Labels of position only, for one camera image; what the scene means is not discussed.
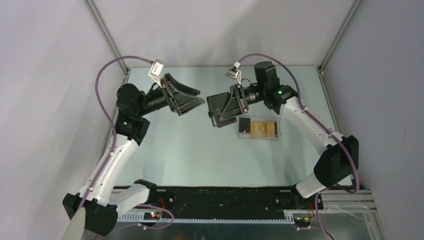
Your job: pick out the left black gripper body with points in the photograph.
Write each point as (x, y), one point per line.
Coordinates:
(159, 98)

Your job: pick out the clear plastic card tray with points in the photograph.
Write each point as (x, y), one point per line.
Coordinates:
(259, 118)

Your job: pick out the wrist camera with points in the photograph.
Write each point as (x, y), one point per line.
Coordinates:
(234, 72)
(155, 71)

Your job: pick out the orange credit card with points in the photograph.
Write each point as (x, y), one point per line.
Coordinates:
(265, 130)

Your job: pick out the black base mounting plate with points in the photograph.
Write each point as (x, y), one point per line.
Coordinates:
(270, 203)

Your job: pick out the left aluminium frame post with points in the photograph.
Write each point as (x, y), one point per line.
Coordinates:
(102, 27)

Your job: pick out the right controller board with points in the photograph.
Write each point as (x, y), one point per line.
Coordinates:
(303, 223)

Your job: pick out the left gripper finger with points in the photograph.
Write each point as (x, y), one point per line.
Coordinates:
(182, 104)
(181, 87)

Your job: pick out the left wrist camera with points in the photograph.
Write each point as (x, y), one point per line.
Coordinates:
(155, 71)

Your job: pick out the right aluminium frame post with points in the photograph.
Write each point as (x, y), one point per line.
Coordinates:
(339, 34)

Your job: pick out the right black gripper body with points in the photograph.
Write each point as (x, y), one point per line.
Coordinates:
(250, 95)

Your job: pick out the black card holder wallet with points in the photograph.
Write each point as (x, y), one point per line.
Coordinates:
(216, 104)

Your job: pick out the left controller board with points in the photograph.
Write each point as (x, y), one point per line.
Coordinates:
(152, 216)

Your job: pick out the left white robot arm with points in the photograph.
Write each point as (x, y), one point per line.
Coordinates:
(93, 207)

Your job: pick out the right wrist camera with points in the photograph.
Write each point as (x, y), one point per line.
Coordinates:
(234, 72)

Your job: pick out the aluminium frame post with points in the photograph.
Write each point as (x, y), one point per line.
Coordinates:
(339, 34)
(102, 27)

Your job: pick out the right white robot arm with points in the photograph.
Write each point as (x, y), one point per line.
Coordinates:
(338, 154)

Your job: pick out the controller board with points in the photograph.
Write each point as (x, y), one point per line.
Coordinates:
(152, 216)
(303, 223)

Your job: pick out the black credit card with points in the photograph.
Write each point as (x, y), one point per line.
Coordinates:
(244, 125)

